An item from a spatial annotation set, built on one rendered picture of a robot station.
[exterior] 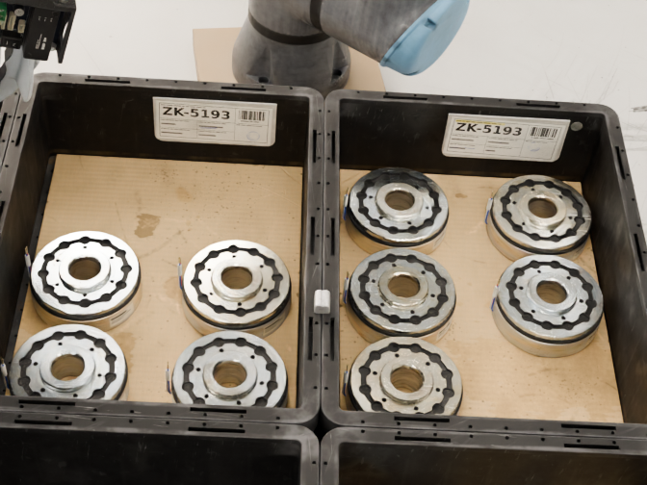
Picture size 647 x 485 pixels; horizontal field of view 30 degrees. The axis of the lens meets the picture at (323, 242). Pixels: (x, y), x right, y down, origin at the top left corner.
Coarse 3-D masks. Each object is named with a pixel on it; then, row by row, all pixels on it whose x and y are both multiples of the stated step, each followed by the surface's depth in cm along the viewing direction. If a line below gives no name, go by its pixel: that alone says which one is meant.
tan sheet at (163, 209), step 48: (48, 192) 124; (96, 192) 124; (144, 192) 125; (192, 192) 125; (240, 192) 126; (288, 192) 126; (48, 240) 120; (144, 240) 121; (192, 240) 121; (240, 240) 122; (288, 240) 122; (144, 288) 117; (144, 336) 113; (192, 336) 113; (288, 336) 114; (144, 384) 110; (288, 384) 111
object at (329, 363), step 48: (336, 96) 122; (384, 96) 122; (432, 96) 123; (336, 144) 117; (624, 144) 120; (336, 192) 113; (624, 192) 116; (336, 240) 109; (336, 288) 106; (336, 336) 102; (336, 384) 99; (480, 432) 97; (528, 432) 97; (576, 432) 99; (624, 432) 98
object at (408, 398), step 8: (392, 360) 109; (400, 360) 109; (408, 360) 109; (416, 360) 109; (384, 368) 108; (392, 368) 108; (400, 368) 109; (408, 368) 109; (416, 368) 108; (424, 368) 108; (384, 376) 107; (424, 376) 108; (432, 376) 108; (384, 384) 107; (392, 384) 107; (424, 384) 107; (432, 384) 107; (384, 392) 107; (392, 392) 106; (400, 392) 106; (416, 392) 107; (424, 392) 107; (400, 400) 106; (408, 400) 106; (416, 400) 106
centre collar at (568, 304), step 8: (544, 272) 117; (552, 272) 117; (536, 280) 116; (544, 280) 116; (552, 280) 116; (560, 280) 116; (568, 280) 116; (528, 288) 115; (536, 288) 115; (568, 288) 116; (528, 296) 115; (536, 296) 115; (568, 296) 115; (576, 296) 115; (536, 304) 114; (544, 304) 114; (552, 304) 114; (560, 304) 114; (568, 304) 114; (544, 312) 114; (552, 312) 114; (560, 312) 114
